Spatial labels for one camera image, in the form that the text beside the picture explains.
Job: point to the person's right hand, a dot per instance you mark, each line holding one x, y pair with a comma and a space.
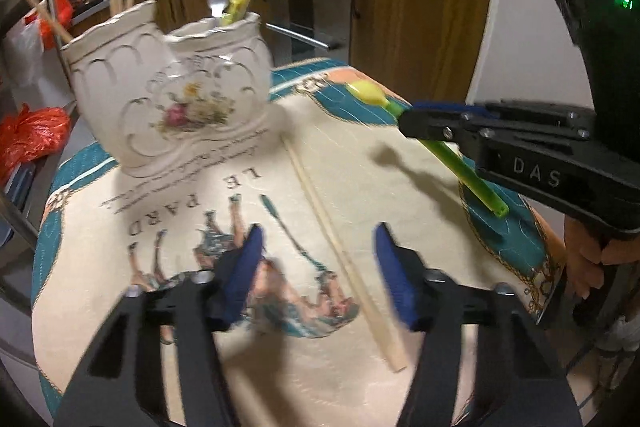
582, 257

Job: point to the red plastic bag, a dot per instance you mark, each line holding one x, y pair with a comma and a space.
57, 9
35, 132

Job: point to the wooden base cabinet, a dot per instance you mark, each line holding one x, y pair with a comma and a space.
190, 2

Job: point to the white ceramic utensil holder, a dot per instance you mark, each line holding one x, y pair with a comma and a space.
150, 72

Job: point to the white plastic bag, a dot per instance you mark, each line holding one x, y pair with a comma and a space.
27, 52

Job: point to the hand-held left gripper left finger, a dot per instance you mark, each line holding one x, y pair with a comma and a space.
245, 267

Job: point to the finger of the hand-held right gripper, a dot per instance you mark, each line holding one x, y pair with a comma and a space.
430, 127
540, 119

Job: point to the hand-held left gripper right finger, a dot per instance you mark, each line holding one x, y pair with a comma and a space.
395, 272

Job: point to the wooden side cabinet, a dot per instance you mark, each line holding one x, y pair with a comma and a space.
425, 7

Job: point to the printed quilted mat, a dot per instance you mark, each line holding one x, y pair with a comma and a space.
380, 207

